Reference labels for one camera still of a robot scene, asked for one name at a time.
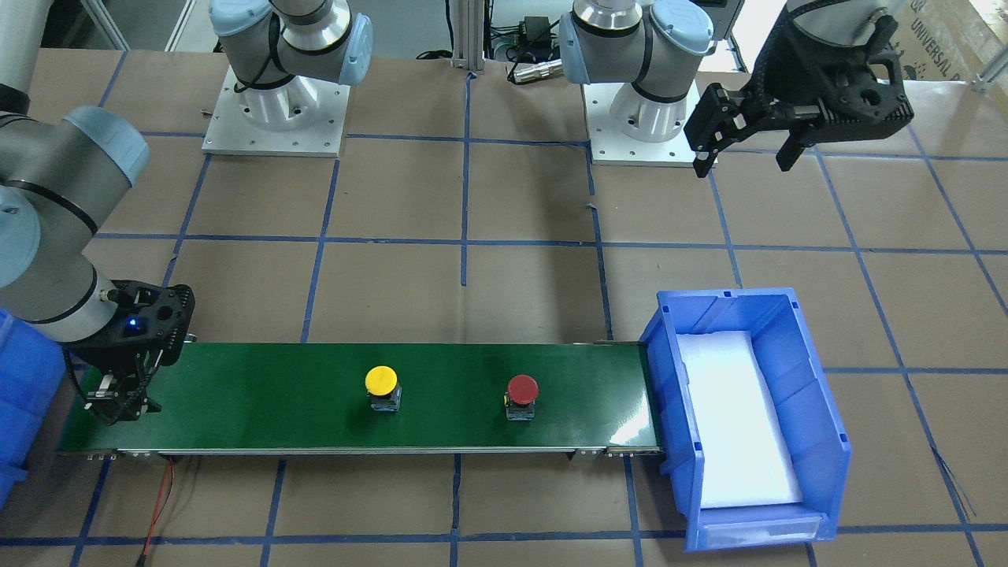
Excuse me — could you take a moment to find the red black conveyor wire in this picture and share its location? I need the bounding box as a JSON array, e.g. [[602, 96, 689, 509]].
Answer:
[[142, 458, 176, 558]]

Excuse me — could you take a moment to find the white foam pad bin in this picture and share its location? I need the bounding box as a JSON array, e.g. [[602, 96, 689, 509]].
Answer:
[[677, 331, 803, 509]]

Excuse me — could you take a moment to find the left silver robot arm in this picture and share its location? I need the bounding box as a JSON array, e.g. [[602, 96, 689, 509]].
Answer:
[[558, 1, 914, 177]]

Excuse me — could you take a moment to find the blue bin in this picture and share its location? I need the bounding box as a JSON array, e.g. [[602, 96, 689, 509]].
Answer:
[[1, 311, 66, 505], [640, 287, 852, 552]]

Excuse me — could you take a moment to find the green conveyor belt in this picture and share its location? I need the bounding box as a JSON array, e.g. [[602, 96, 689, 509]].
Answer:
[[57, 343, 662, 456]]

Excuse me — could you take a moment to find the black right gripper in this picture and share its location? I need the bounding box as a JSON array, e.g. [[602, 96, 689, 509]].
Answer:
[[69, 280, 197, 426]]

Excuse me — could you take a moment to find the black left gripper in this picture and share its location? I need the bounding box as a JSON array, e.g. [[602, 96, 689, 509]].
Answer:
[[684, 8, 914, 179]]

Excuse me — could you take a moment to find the yellow push button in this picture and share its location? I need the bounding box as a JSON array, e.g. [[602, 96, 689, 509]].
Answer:
[[365, 365, 401, 413]]

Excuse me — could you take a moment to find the aluminium frame post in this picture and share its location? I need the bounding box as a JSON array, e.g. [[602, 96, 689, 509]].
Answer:
[[447, 1, 490, 75]]

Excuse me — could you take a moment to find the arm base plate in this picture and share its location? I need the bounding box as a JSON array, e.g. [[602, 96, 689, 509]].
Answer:
[[582, 83, 701, 168], [202, 69, 350, 158]]

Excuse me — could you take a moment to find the red push button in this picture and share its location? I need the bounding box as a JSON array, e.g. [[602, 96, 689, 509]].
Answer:
[[504, 374, 539, 422]]

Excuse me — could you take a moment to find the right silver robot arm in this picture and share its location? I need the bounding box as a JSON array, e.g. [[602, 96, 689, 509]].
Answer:
[[2, 1, 374, 426]]

